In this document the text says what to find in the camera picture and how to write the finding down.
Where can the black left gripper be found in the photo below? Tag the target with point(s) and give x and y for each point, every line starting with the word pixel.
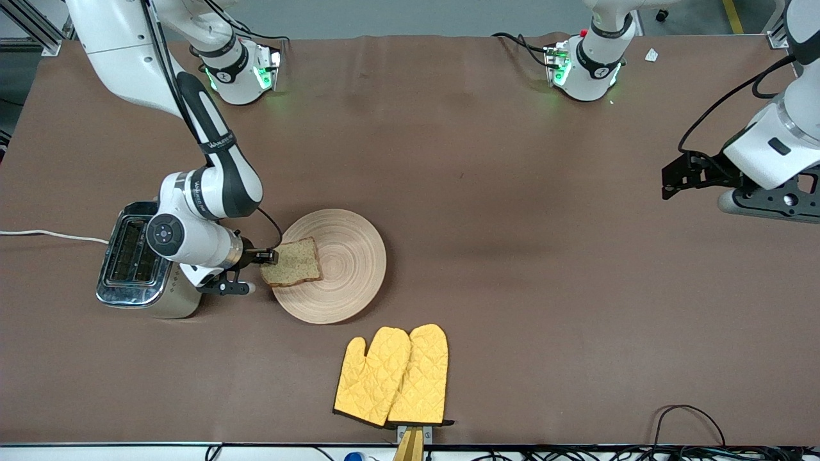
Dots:
pixel 706 168

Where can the yellow quilted oven mitt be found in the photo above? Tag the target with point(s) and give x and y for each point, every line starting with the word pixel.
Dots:
pixel 423 378
pixel 371 378

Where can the small white paper tag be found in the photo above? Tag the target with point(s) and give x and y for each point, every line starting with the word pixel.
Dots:
pixel 651 56

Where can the chrome two-slot toaster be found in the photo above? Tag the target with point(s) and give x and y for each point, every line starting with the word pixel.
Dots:
pixel 128 262

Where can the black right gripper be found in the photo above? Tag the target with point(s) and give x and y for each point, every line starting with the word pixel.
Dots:
pixel 250 257

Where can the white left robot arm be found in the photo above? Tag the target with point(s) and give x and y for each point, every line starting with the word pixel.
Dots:
pixel 769 147

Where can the wooden stick with bracket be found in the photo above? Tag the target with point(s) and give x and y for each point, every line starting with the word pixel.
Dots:
pixel 410 448

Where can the aluminium frame profile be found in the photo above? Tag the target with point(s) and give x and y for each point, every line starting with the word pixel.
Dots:
pixel 776 40
pixel 51 46

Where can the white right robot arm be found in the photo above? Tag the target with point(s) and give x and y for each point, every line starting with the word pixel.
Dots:
pixel 198 243

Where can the round wooden plate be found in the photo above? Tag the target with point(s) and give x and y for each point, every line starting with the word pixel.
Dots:
pixel 352 269

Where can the black caster wheel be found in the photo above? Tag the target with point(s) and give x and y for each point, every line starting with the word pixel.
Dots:
pixel 662 15

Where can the brown bread slice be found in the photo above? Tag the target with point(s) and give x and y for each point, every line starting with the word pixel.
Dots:
pixel 295 262

